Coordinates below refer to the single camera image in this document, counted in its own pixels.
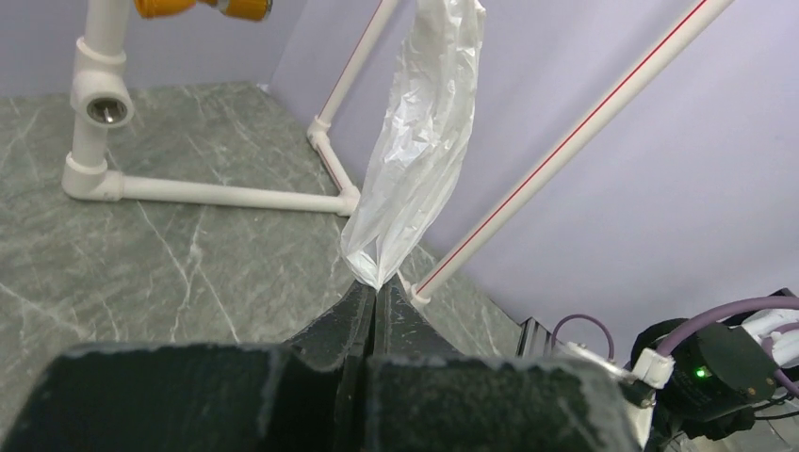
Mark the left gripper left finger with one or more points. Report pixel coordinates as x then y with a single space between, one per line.
298 395

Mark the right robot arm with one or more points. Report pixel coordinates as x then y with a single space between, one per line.
693 382

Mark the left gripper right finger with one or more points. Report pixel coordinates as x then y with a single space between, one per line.
451 402

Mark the white plastic bag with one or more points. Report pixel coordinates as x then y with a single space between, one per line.
418 155

